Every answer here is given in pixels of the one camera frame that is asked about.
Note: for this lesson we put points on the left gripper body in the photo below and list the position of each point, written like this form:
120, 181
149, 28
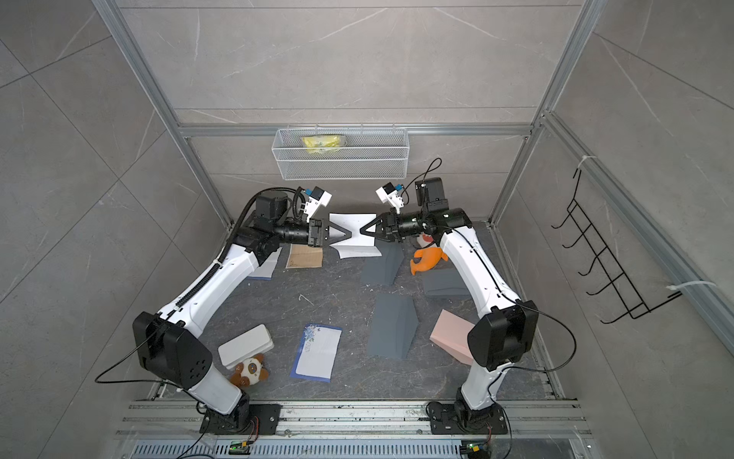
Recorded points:
312, 235

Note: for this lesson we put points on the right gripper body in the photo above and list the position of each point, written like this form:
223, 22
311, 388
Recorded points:
394, 233

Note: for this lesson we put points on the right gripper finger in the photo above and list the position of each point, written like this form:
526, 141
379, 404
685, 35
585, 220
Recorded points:
372, 223
371, 232

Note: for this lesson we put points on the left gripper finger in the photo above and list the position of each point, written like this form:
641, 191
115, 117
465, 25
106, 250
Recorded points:
335, 229
333, 239

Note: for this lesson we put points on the cream letter paper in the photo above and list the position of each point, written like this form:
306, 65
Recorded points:
305, 257

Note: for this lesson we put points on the grey envelope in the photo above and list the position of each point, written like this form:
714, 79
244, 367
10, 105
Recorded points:
393, 326
444, 283
383, 270

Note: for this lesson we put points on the pink envelope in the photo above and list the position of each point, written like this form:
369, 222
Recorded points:
451, 334

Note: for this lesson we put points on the blue bordered letter paper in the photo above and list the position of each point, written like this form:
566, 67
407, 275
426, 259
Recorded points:
265, 271

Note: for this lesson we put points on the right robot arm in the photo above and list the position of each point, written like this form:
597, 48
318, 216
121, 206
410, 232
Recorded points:
507, 323

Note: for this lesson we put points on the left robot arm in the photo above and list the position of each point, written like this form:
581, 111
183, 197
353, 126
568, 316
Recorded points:
167, 342

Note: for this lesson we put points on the orange shark plush toy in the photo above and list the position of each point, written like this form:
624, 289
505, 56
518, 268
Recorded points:
427, 256

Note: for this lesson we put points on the yellow packet in basket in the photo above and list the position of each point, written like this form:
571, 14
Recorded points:
323, 144

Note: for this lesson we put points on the white rectangular box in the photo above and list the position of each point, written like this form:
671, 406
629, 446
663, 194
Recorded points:
255, 341

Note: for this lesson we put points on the brown panda plush toy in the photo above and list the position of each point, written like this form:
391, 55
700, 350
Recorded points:
250, 372

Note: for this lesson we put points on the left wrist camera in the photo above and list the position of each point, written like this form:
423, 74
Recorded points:
316, 198

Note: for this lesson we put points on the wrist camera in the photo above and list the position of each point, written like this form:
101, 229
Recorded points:
391, 195
316, 198

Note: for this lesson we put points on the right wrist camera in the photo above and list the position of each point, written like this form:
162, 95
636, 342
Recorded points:
391, 195

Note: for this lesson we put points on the white wire mesh basket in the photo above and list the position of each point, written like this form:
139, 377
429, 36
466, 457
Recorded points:
370, 153

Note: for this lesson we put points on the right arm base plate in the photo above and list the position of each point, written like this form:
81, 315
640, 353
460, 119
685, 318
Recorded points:
457, 418

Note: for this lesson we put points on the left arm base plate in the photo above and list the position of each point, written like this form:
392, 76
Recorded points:
241, 419

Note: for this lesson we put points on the aluminium rail base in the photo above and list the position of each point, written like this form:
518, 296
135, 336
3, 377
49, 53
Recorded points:
354, 429

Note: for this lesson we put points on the black wire hook rack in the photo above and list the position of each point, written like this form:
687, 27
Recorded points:
606, 262

